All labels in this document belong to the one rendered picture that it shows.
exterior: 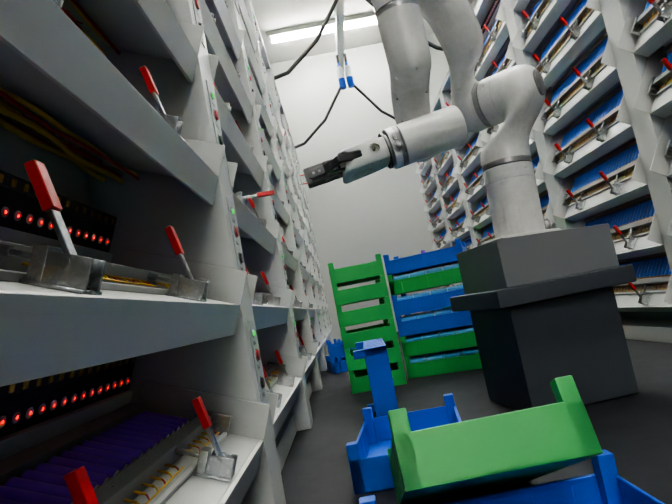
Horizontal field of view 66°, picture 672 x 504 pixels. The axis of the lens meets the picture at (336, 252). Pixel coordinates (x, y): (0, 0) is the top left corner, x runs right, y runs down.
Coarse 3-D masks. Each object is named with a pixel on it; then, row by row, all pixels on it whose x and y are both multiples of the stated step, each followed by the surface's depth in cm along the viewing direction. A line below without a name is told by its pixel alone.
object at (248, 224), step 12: (228, 168) 90; (240, 204) 97; (240, 216) 99; (252, 216) 110; (240, 228) 102; (252, 228) 112; (264, 228) 127; (276, 228) 149; (264, 240) 129; (276, 240) 149
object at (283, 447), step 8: (288, 416) 140; (288, 424) 130; (280, 432) 122; (288, 432) 127; (280, 440) 114; (288, 440) 125; (280, 448) 112; (288, 448) 123; (280, 456) 110; (280, 464) 108
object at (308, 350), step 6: (300, 336) 197; (300, 342) 215; (306, 342) 215; (306, 348) 215; (312, 348) 215; (306, 354) 196; (312, 354) 214; (306, 360) 155; (312, 360) 195; (306, 366) 173; (312, 366) 203; (306, 372) 165; (306, 378) 172
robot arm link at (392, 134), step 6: (390, 126) 105; (384, 132) 105; (390, 132) 103; (396, 132) 103; (390, 138) 103; (396, 138) 102; (402, 138) 102; (390, 144) 103; (396, 144) 102; (402, 144) 102; (396, 150) 102; (402, 150) 102; (396, 156) 103; (402, 156) 103; (396, 162) 104; (402, 162) 104; (396, 168) 106
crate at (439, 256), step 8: (456, 240) 194; (448, 248) 195; (456, 248) 194; (464, 248) 203; (384, 256) 203; (408, 256) 200; (416, 256) 199; (424, 256) 198; (432, 256) 197; (440, 256) 196; (448, 256) 195; (456, 256) 194; (392, 264) 202; (400, 264) 201; (408, 264) 200; (416, 264) 199; (424, 264) 198; (432, 264) 197; (440, 264) 197; (448, 264) 209; (392, 272) 201; (400, 272) 200; (408, 272) 211
